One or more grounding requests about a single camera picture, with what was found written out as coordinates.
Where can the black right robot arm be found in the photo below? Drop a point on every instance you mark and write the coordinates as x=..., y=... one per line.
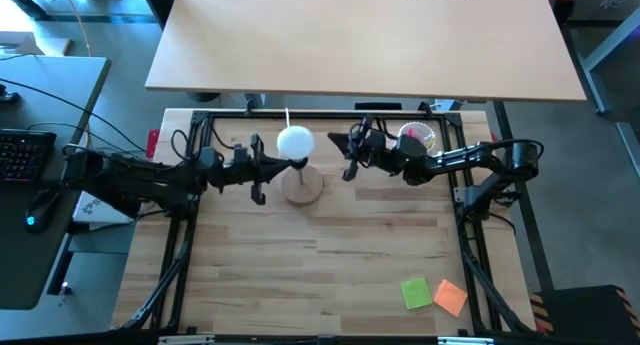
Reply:
x=475, y=157

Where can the lamp stand with wooden base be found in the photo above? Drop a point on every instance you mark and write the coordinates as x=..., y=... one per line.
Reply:
x=302, y=185

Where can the grey metal desk frame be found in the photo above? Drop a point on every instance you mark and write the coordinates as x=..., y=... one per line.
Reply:
x=605, y=50

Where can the white cardboard box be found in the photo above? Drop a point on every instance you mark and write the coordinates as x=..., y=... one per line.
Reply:
x=95, y=210

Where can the white textured pen cup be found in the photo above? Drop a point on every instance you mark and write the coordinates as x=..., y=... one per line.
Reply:
x=420, y=132

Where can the green sticky note pad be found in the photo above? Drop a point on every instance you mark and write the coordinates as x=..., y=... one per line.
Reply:
x=416, y=293

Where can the dark grey desk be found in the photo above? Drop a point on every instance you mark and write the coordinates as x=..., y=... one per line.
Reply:
x=60, y=85

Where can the brown cardboard box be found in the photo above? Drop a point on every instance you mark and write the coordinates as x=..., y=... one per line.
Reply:
x=35, y=44

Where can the black computer mouse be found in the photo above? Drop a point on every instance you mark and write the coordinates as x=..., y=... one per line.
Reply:
x=42, y=212

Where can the orange sticky note pad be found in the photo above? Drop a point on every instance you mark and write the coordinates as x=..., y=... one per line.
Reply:
x=450, y=297

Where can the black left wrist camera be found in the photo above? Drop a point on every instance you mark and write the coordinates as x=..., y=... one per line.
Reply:
x=210, y=162

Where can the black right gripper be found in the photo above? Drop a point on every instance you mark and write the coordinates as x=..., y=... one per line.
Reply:
x=372, y=147

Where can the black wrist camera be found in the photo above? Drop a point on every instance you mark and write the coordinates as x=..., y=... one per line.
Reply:
x=210, y=162
x=410, y=147

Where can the black keyboard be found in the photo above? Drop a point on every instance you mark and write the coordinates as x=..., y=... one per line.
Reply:
x=22, y=157

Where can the silver metal bracket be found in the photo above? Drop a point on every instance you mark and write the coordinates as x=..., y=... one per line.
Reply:
x=186, y=340
x=465, y=341

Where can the black hazard-striped box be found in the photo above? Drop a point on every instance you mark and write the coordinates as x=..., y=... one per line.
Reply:
x=590, y=315

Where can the light wood desk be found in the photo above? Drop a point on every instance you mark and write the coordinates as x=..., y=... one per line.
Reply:
x=365, y=40

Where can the white flood lightbulb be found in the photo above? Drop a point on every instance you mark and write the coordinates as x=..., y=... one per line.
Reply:
x=296, y=142

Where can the red table edge tag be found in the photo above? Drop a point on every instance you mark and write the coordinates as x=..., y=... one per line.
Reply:
x=152, y=143

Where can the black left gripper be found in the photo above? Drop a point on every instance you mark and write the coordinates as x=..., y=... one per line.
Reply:
x=247, y=167

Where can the yellow marker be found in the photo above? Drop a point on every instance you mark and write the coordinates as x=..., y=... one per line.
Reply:
x=429, y=141

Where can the pink marker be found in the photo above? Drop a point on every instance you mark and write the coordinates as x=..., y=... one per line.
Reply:
x=412, y=133

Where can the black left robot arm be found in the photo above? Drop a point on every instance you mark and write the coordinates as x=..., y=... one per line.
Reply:
x=135, y=177

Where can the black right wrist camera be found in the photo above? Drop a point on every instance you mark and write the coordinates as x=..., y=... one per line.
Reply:
x=410, y=147

